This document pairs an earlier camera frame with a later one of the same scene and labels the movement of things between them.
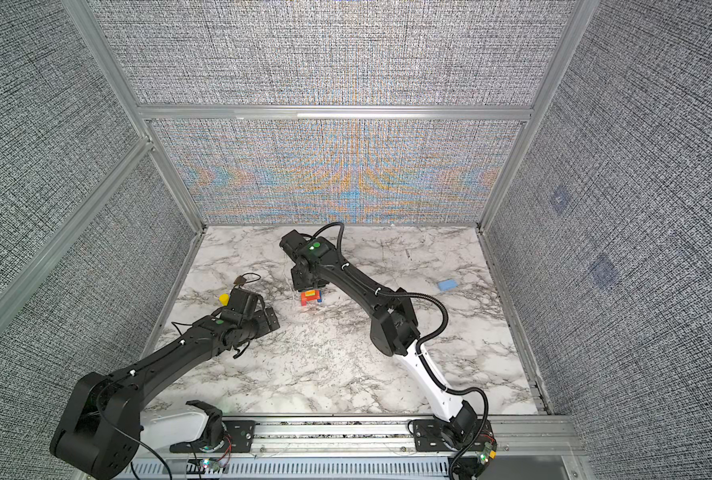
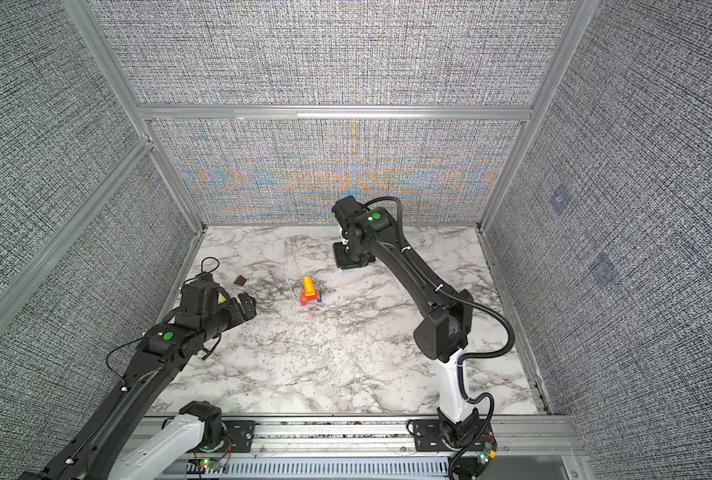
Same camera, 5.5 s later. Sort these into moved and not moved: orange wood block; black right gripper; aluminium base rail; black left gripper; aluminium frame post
Moved: black left gripper; black right gripper
Not moved: aluminium base rail; orange wood block; aluminium frame post
